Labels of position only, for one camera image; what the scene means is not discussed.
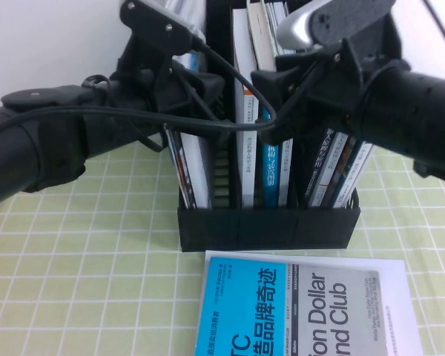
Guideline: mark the white spine navy book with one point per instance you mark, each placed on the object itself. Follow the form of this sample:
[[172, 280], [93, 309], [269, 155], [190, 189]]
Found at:
[[362, 163]]

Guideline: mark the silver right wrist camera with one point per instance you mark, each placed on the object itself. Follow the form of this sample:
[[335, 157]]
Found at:
[[304, 29]]

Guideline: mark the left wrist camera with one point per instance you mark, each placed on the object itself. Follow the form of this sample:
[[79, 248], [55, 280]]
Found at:
[[148, 18]]

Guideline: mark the thin pale brochure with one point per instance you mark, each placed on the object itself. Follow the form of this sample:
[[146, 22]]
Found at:
[[178, 163]]

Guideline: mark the dark orange cover thin book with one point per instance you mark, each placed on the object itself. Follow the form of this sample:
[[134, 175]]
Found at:
[[350, 167]]

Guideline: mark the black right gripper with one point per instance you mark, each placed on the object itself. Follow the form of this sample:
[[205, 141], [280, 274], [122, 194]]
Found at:
[[330, 96]]

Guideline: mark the thin white orange-banded book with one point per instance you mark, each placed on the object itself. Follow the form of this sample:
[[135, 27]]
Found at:
[[286, 174]]

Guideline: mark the grey spine paperback book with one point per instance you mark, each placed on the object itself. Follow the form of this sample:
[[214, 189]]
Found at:
[[338, 163]]

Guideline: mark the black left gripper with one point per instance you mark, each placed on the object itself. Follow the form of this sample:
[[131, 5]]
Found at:
[[193, 92]]

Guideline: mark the black plastic book holder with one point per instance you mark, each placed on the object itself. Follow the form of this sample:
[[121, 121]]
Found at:
[[267, 230]]

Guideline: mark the black spine robotics book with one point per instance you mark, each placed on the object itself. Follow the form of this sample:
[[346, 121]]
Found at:
[[324, 155]]

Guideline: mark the blue grey Dollar Club book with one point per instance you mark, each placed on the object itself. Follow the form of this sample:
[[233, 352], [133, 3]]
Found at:
[[244, 308]]

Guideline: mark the green checkered tablecloth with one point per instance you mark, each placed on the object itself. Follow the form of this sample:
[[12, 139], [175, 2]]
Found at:
[[78, 259]]

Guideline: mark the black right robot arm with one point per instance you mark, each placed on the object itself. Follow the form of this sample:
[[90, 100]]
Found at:
[[411, 111]]

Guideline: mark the blue spine hardcover book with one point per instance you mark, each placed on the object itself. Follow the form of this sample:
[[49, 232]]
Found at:
[[270, 174]]

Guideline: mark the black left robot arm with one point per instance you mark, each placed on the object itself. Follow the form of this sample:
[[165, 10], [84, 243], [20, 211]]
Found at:
[[41, 148]]

